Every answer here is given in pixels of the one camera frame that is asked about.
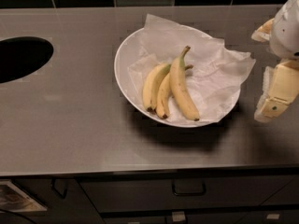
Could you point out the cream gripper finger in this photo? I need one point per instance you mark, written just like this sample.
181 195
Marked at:
280 88
262 34

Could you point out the yellow banana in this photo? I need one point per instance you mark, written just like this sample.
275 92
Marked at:
164 92
152 84
179 87

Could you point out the white ceramic bowl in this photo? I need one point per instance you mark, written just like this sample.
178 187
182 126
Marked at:
124 56

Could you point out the white crumpled paper sheet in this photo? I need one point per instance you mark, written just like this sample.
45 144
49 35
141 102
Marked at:
215 75

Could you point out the white label tag right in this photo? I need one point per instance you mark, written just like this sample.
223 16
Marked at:
273 216

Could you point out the white label tag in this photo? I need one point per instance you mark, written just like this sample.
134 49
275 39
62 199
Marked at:
178 217
273 216

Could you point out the white label tag centre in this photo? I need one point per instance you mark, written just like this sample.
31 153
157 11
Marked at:
178 217

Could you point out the dark round sink opening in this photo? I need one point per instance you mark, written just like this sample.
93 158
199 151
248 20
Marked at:
22 56

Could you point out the dark left cabinet door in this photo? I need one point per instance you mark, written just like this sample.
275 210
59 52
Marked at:
76 208

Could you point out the picture book lower left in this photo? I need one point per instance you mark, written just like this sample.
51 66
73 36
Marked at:
14 199

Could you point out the black drawer handle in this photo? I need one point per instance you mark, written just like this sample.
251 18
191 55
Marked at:
185 188

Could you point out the dark drawer front with handle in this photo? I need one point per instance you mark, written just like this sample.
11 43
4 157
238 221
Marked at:
156 195

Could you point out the black cabinet door handle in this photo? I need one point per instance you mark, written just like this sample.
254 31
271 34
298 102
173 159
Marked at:
59 187

